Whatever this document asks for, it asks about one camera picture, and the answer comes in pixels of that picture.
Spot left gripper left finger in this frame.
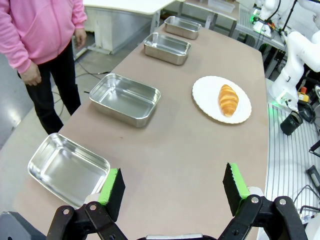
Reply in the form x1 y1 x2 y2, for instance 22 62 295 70
46 167 126 240

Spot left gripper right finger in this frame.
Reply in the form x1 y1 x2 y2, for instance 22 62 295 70
219 162 310 240

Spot rectangular steel container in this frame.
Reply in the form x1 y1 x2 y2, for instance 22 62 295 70
163 15 203 41
143 32 192 67
27 132 111 209
88 73 162 129

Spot person's right hand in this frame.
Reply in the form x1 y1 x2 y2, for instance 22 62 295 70
18 61 43 87

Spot person's left hand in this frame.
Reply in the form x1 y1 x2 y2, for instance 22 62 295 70
74 28 88 50

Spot black cylindrical cup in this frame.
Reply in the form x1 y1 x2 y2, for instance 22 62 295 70
279 110 304 136

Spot golden croissant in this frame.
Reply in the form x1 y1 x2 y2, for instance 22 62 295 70
218 84 240 117

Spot white scalloped plate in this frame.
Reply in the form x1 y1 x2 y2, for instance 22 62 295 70
191 75 252 125

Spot red emergency stop button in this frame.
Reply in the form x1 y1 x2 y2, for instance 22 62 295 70
298 86 311 102

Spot black trousers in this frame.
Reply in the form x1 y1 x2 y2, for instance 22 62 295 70
16 40 82 136

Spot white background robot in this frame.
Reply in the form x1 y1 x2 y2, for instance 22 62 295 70
251 0 285 35

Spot white side table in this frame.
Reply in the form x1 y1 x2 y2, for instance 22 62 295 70
83 0 181 55

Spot pink hoodie torso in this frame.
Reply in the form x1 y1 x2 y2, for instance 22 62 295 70
0 0 88 75

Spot grooved aluminium base plate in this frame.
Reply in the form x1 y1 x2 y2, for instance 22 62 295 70
264 101 320 216

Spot grey wrist mount bracket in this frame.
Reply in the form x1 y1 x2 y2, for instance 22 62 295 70
0 210 47 240

